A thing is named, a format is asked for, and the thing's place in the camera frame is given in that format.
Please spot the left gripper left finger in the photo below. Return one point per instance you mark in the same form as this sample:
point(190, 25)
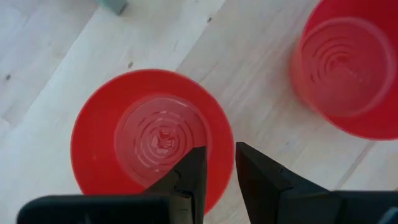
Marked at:
point(189, 180)

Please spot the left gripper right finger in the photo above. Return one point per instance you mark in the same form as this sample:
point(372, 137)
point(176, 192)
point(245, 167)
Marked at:
point(264, 186)

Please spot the red plastic mini bowl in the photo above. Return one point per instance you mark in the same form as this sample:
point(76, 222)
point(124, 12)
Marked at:
point(102, 140)
point(345, 68)

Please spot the green perforated metal shelf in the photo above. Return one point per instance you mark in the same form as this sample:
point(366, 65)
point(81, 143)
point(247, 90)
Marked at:
point(115, 4)

